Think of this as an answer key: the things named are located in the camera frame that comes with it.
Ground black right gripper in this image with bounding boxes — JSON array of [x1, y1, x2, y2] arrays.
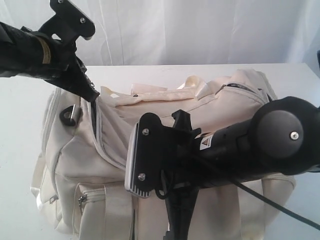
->
[[149, 110, 213, 240]]

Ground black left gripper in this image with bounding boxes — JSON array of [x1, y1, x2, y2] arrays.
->
[[24, 32, 101, 102]]

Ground cream duffel bag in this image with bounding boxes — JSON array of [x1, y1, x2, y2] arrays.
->
[[29, 68, 296, 240]]

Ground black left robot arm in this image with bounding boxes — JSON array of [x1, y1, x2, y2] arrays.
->
[[0, 22, 99, 103]]

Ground white backdrop curtain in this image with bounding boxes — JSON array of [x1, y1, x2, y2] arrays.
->
[[0, 0, 320, 68]]

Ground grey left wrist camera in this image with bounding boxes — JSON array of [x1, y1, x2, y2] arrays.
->
[[38, 0, 96, 46]]

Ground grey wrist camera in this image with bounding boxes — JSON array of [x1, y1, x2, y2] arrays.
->
[[124, 112, 177, 198], [38, 0, 96, 46]]

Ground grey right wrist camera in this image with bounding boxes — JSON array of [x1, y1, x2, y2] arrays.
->
[[124, 112, 177, 198]]

